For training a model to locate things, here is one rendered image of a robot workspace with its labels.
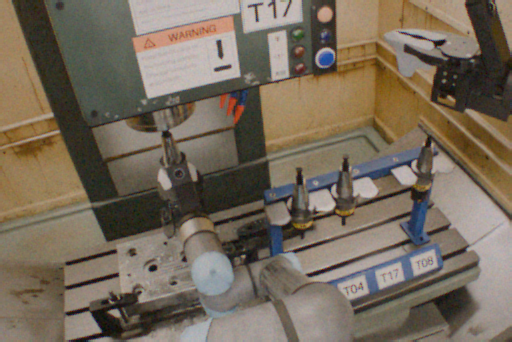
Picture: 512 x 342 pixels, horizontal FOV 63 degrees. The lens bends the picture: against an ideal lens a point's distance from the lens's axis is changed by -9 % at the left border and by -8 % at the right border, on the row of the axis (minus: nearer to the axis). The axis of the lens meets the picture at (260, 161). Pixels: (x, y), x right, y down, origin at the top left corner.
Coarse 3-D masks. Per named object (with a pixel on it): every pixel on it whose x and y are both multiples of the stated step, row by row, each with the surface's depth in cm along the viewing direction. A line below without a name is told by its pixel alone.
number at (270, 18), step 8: (264, 0) 69; (272, 0) 69; (280, 0) 69; (288, 0) 70; (296, 0) 70; (272, 8) 70; (280, 8) 70; (288, 8) 71; (296, 8) 71; (272, 16) 71; (280, 16) 71; (288, 16) 71; (296, 16) 72
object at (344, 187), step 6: (342, 174) 102; (348, 174) 101; (342, 180) 102; (348, 180) 102; (336, 186) 105; (342, 186) 103; (348, 186) 103; (336, 192) 106; (342, 192) 104; (348, 192) 104
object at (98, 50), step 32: (64, 0) 59; (96, 0) 61; (128, 0) 62; (64, 32) 62; (96, 32) 64; (128, 32) 65; (256, 32) 72; (288, 32) 73; (96, 64) 67; (128, 64) 68; (256, 64) 75; (288, 64) 77; (96, 96) 70; (128, 96) 71; (160, 96) 73; (192, 96) 75
